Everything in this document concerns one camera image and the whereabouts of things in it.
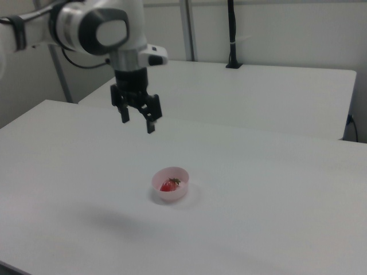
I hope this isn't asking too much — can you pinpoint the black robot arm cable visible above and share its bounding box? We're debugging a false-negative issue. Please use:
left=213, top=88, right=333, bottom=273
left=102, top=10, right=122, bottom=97
left=62, top=48, right=112, bottom=69

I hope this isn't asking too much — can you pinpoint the black camera stand pole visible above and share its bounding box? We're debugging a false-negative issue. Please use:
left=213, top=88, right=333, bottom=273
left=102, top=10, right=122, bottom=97
left=225, top=0, right=243, bottom=69

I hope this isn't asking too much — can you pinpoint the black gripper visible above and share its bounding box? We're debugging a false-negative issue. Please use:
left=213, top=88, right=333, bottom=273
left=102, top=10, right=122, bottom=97
left=110, top=67, right=163, bottom=134

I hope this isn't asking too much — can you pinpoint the white table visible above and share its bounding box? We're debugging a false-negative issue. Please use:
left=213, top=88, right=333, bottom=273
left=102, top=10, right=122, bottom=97
left=77, top=60, right=357, bottom=141

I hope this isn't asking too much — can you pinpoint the black wall cable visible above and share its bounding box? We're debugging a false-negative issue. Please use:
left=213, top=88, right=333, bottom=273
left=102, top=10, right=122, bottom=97
left=346, top=114, right=360, bottom=142

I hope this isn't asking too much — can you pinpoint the red strawberry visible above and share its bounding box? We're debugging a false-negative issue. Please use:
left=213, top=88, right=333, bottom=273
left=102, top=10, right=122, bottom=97
left=159, top=177, right=182, bottom=193

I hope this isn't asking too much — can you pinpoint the pink plastic bowl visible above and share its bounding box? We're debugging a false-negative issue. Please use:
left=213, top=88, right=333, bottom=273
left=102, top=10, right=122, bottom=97
left=151, top=166, right=190, bottom=204

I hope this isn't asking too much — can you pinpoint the grey wall frame post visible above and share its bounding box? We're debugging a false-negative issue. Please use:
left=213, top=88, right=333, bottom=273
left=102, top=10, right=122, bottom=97
left=48, top=45, right=73, bottom=103
left=179, top=0, right=199, bottom=61

